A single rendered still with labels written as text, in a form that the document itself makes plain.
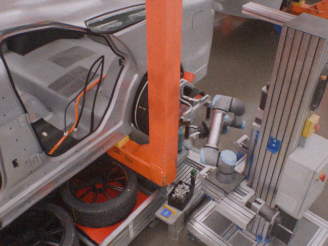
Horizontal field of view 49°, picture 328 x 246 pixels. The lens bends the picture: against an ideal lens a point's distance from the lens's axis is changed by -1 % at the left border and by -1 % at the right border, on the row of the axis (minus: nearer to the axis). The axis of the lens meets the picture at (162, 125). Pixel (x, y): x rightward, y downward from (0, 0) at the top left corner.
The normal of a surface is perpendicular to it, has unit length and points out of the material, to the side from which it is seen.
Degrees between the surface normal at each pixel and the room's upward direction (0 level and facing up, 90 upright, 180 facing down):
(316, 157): 0
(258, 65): 0
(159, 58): 90
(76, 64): 1
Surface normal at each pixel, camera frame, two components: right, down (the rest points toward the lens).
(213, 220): 0.00, -0.77
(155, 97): -0.62, 0.50
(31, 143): 0.79, 0.38
